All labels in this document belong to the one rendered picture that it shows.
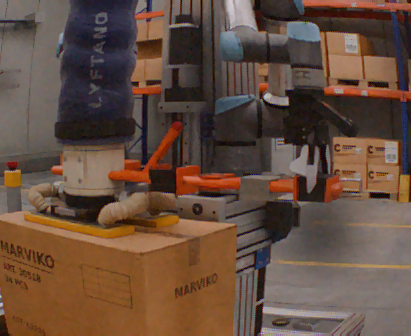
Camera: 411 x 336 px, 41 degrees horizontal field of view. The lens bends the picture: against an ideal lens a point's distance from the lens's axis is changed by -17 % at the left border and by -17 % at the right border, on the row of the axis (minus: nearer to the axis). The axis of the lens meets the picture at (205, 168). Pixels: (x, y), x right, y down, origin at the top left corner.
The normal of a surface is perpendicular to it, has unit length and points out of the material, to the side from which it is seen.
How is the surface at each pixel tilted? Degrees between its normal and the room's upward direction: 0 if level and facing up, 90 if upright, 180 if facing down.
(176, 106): 90
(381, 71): 91
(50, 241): 90
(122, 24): 78
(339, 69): 92
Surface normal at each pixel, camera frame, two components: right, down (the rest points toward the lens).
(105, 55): 0.32, -0.25
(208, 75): -0.55, 0.08
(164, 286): 0.86, 0.04
